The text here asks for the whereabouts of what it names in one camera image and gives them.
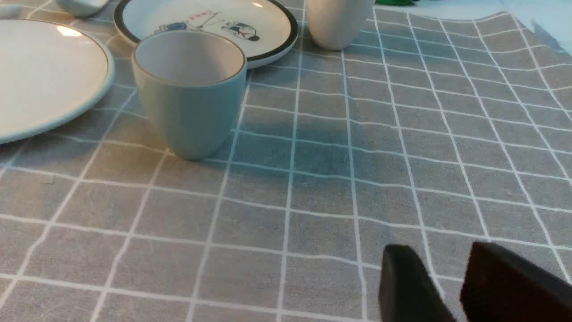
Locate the green backdrop cloth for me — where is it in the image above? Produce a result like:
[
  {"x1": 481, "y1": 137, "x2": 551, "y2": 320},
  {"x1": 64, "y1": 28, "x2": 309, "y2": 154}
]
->
[{"x1": 375, "y1": 0, "x2": 419, "y2": 7}]

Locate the illustrated black-rimmed plate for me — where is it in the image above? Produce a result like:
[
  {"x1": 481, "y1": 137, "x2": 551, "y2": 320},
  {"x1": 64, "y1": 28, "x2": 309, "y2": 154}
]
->
[{"x1": 113, "y1": 0, "x2": 299, "y2": 69}]

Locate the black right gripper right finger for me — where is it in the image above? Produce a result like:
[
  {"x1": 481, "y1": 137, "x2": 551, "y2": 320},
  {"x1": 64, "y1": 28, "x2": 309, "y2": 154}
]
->
[{"x1": 460, "y1": 242, "x2": 572, "y2": 322}]

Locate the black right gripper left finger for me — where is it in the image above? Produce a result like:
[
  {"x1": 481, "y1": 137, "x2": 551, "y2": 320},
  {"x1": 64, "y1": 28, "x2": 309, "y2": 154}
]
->
[{"x1": 379, "y1": 244, "x2": 456, "y2": 322}]

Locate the pale green shallow bowl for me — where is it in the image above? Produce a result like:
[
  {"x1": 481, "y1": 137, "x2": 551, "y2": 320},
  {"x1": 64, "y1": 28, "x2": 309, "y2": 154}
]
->
[{"x1": 56, "y1": 0, "x2": 109, "y2": 17}]

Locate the white black-rimmed cup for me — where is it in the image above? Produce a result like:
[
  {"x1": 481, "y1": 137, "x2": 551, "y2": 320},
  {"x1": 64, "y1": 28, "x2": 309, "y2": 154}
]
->
[{"x1": 306, "y1": 0, "x2": 374, "y2": 51}]

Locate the grey checked tablecloth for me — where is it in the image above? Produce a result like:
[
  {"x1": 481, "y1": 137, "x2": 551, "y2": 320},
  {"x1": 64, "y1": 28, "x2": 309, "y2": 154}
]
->
[{"x1": 1, "y1": 0, "x2": 571, "y2": 322}]

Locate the pale green ceramic cup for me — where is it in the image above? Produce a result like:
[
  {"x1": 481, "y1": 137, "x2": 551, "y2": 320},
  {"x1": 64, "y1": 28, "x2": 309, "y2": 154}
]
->
[{"x1": 131, "y1": 30, "x2": 247, "y2": 161}]

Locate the pale green large plate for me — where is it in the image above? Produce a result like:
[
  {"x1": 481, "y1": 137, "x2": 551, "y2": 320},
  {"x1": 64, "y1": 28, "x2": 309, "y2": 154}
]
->
[{"x1": 0, "y1": 19, "x2": 116, "y2": 144}]

